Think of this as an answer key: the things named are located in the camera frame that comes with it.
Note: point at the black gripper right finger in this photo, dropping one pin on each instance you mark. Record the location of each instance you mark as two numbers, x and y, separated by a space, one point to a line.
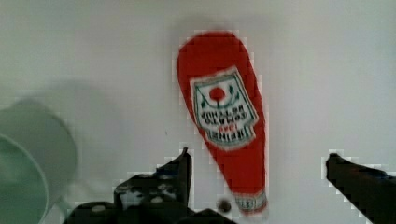
371 191

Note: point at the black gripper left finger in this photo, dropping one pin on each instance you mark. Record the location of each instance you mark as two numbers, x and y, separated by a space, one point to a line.
159 198

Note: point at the red plush ketchup bottle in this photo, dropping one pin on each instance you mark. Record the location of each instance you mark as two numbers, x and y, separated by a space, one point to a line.
221 93

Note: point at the green mug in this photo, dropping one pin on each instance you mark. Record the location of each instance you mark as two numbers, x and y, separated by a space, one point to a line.
38 161

